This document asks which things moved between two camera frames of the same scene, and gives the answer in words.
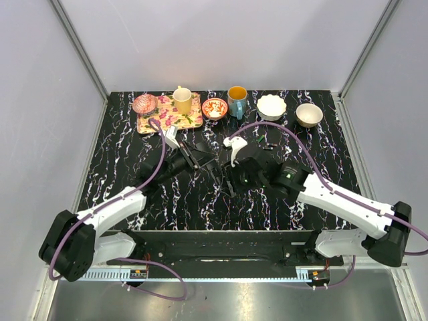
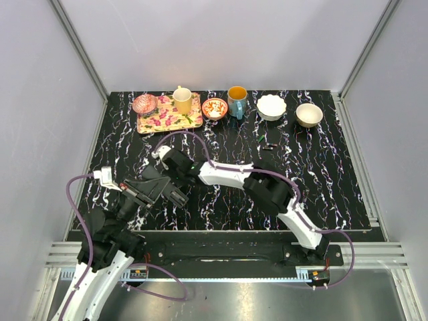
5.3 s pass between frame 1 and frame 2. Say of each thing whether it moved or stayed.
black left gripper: moved
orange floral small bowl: stayed
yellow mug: stayed
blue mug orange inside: stayed
